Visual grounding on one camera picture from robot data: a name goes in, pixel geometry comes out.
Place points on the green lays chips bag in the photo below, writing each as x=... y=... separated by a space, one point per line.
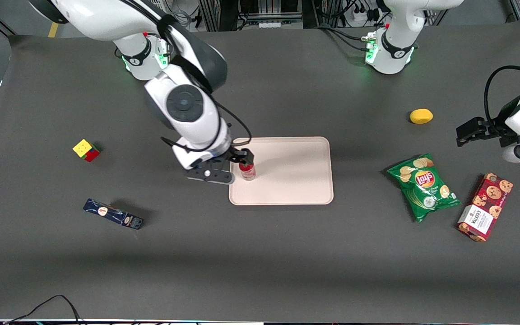
x=424 y=186

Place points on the colourful rubik's cube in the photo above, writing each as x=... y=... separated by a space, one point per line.
x=85 y=150

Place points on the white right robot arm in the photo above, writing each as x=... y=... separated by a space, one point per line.
x=188 y=108

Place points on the dark blue long box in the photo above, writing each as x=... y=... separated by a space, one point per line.
x=113 y=214

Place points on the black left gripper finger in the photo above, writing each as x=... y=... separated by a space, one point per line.
x=472 y=138
x=471 y=126

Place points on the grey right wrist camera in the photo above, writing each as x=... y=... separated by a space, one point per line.
x=210 y=174

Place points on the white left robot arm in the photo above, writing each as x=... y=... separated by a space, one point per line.
x=404 y=27

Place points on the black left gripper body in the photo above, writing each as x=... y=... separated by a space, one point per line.
x=494 y=127

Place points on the red coke bottle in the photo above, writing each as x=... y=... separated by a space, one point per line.
x=248 y=173

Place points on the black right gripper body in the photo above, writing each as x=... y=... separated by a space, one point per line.
x=234 y=156

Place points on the white power strip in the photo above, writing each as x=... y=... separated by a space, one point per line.
x=270 y=24

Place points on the beige plastic tray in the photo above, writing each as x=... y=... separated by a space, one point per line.
x=287 y=174

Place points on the red cookie box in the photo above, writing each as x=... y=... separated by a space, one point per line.
x=485 y=207

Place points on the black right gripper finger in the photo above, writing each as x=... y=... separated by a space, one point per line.
x=246 y=154
x=238 y=162

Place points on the yellow lemon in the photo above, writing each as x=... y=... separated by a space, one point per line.
x=421 y=116

